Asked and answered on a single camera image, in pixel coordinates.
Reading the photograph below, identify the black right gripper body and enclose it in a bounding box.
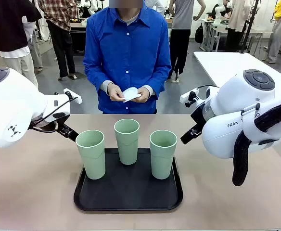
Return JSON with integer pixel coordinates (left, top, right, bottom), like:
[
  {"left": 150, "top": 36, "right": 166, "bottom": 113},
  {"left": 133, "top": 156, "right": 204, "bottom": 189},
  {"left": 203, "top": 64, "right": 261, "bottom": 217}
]
[{"left": 190, "top": 102, "right": 207, "bottom": 130}]

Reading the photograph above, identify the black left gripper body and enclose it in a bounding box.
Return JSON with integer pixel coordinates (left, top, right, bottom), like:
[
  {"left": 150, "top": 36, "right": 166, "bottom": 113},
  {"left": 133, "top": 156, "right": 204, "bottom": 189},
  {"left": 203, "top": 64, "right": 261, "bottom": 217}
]
[{"left": 38, "top": 112, "right": 71, "bottom": 132}]

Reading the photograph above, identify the light green plastic cup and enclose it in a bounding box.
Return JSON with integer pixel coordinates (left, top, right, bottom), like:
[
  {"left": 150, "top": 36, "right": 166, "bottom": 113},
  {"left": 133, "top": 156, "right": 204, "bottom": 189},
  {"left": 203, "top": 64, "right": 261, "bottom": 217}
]
[
  {"left": 114, "top": 119, "right": 141, "bottom": 166},
  {"left": 75, "top": 129, "right": 106, "bottom": 180},
  {"left": 149, "top": 130, "right": 178, "bottom": 180}
]

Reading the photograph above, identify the white scalloped paper coaster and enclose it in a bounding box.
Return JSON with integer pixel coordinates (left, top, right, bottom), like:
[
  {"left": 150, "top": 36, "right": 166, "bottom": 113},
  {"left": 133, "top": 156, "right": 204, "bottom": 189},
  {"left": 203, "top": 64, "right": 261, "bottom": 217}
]
[{"left": 122, "top": 88, "right": 142, "bottom": 103}]

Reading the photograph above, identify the person's left forearm blue sleeve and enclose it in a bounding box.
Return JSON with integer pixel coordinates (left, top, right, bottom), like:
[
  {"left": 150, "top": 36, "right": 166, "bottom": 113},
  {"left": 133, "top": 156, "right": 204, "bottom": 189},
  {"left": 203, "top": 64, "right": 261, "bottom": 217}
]
[{"left": 142, "top": 62, "right": 172, "bottom": 100}]

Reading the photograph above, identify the person's right forearm blue sleeve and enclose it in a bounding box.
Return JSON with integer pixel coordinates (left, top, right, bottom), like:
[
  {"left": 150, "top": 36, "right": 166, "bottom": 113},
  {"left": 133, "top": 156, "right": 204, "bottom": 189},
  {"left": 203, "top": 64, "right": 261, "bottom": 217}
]
[{"left": 83, "top": 62, "right": 115, "bottom": 96}]

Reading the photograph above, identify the person's left hand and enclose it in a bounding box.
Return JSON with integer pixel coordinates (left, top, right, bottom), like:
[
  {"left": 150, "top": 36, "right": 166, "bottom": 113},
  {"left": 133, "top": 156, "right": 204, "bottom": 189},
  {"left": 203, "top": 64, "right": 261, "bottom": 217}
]
[{"left": 132, "top": 86, "right": 152, "bottom": 103}]

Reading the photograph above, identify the person's right hand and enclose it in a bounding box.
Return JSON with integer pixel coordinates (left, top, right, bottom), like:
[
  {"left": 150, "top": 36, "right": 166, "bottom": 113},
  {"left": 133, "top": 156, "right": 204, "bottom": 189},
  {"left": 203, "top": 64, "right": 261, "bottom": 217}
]
[{"left": 106, "top": 83, "right": 127, "bottom": 102}]

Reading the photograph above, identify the large white table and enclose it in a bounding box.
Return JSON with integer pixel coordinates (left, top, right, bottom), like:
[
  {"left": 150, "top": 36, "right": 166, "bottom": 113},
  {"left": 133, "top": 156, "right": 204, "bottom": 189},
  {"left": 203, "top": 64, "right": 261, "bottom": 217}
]
[{"left": 193, "top": 51, "right": 281, "bottom": 97}]

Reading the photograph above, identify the black hanging bag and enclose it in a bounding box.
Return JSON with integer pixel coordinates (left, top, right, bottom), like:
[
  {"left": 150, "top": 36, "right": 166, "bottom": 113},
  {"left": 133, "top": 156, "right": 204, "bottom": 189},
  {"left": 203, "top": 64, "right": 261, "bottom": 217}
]
[{"left": 194, "top": 23, "right": 204, "bottom": 45}]

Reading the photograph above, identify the black plastic serving tray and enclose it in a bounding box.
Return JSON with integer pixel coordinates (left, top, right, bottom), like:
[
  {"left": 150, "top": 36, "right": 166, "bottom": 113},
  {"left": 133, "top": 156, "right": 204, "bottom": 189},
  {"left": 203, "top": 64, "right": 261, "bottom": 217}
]
[{"left": 73, "top": 148, "right": 184, "bottom": 212}]

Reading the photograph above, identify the dark background workbench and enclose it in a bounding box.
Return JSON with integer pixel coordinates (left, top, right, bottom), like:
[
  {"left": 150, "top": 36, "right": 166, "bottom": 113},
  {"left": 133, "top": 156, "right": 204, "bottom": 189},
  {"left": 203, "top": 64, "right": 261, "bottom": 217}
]
[{"left": 69, "top": 19, "right": 88, "bottom": 55}]

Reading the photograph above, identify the grey background workbench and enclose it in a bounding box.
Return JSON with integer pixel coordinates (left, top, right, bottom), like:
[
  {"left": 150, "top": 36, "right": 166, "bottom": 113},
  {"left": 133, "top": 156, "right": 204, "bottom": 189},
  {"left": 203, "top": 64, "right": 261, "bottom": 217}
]
[{"left": 201, "top": 18, "right": 274, "bottom": 52}]

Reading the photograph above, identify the person in blue shirt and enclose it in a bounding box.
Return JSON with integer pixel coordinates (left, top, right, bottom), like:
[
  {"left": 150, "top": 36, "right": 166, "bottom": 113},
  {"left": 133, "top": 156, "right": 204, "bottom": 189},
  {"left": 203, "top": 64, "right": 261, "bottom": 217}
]
[{"left": 82, "top": 0, "right": 172, "bottom": 115}]

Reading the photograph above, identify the bystander in grey top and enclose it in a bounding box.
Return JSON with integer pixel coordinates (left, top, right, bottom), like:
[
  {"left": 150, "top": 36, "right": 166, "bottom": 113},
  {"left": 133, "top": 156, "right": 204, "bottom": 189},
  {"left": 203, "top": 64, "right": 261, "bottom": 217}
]
[{"left": 167, "top": 0, "right": 207, "bottom": 84}]

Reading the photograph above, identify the bystander in plaid shirt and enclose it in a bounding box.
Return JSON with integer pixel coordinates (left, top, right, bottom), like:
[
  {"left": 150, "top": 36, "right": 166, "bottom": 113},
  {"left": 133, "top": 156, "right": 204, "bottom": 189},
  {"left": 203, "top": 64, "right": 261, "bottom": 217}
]
[{"left": 38, "top": 0, "right": 79, "bottom": 81}]

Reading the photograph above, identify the bystander in black shirt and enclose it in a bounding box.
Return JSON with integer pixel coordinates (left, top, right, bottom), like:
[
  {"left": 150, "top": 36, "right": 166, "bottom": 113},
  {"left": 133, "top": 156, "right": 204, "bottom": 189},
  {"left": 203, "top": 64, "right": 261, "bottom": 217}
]
[{"left": 0, "top": 0, "right": 44, "bottom": 89}]

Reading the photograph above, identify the black metal stand pole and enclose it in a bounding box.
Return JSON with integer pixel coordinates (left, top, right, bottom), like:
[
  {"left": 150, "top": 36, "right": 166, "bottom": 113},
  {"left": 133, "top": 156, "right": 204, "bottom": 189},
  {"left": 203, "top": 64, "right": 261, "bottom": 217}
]
[{"left": 239, "top": 0, "right": 260, "bottom": 55}]

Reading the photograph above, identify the bystander in beige coat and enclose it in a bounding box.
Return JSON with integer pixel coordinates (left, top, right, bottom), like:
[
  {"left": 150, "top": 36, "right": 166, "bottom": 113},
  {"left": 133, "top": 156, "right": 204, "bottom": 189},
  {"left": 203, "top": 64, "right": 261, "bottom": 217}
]
[{"left": 225, "top": 0, "right": 252, "bottom": 52}]

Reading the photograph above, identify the white and black background robot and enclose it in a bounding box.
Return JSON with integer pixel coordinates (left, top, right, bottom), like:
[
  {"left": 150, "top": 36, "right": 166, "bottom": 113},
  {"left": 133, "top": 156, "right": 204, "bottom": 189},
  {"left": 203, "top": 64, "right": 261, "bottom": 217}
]
[{"left": 78, "top": 0, "right": 99, "bottom": 19}]

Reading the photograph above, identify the bystander in white shirt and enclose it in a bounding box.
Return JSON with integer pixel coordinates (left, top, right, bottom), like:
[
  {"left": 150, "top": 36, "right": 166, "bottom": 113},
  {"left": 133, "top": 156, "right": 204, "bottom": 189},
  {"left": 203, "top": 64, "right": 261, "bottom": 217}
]
[{"left": 145, "top": 0, "right": 166, "bottom": 18}]

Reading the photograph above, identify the thin black left camera cable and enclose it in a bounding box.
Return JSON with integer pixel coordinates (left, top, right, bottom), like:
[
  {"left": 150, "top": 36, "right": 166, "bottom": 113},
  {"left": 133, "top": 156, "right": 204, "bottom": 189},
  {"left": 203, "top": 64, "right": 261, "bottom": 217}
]
[{"left": 29, "top": 96, "right": 79, "bottom": 133}]

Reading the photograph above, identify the thin black camera cable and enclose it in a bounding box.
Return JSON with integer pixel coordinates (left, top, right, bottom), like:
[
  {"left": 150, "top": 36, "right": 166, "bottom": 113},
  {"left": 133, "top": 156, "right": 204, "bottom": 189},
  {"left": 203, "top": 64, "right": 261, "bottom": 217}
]
[
  {"left": 29, "top": 96, "right": 79, "bottom": 133},
  {"left": 197, "top": 84, "right": 219, "bottom": 91}
]

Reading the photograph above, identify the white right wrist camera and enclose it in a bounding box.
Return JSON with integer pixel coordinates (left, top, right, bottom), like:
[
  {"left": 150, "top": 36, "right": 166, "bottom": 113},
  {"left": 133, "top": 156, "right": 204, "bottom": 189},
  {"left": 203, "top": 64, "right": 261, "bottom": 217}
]
[{"left": 179, "top": 88, "right": 201, "bottom": 108}]

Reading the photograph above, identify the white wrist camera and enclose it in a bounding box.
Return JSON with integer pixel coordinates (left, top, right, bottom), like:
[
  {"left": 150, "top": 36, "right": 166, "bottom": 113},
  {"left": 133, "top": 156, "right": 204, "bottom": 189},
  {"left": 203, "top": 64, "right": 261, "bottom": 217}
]
[
  {"left": 63, "top": 88, "right": 83, "bottom": 105},
  {"left": 179, "top": 88, "right": 201, "bottom": 108}
]

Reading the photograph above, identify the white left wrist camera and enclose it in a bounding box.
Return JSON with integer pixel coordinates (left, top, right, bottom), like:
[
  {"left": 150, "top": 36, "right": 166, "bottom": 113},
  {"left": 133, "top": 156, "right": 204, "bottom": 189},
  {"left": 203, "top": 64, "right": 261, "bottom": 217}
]
[{"left": 63, "top": 88, "right": 83, "bottom": 105}]

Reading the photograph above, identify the thin black right camera cable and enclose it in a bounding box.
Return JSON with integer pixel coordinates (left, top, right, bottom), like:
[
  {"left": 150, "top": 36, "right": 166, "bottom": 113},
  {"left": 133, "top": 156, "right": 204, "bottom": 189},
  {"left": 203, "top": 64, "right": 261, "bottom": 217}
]
[{"left": 197, "top": 84, "right": 219, "bottom": 91}]

